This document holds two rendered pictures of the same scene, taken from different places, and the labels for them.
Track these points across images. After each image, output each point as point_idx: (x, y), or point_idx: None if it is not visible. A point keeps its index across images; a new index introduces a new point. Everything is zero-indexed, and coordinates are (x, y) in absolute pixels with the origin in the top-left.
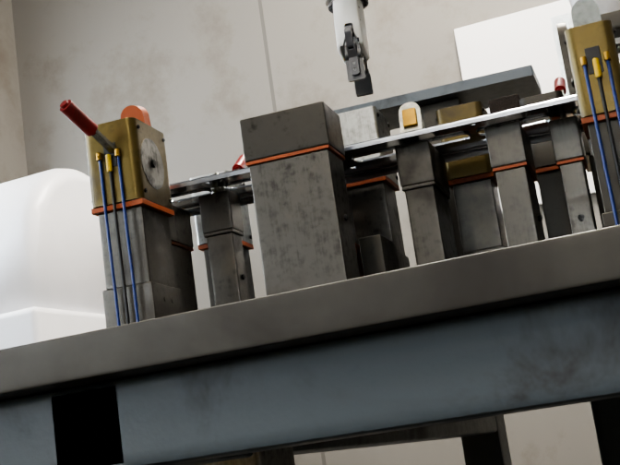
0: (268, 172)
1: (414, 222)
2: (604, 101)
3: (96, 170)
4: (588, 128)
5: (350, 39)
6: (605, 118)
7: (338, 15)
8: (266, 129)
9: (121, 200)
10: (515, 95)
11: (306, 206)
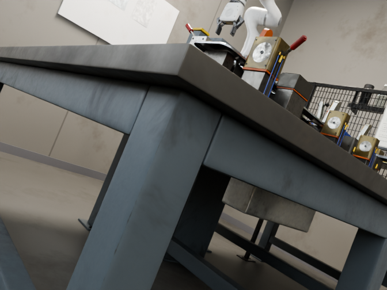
0: (295, 96)
1: None
2: (342, 136)
3: (275, 57)
4: (334, 138)
5: (242, 23)
6: (340, 140)
7: (239, 10)
8: (302, 83)
9: (274, 75)
10: None
11: (295, 114)
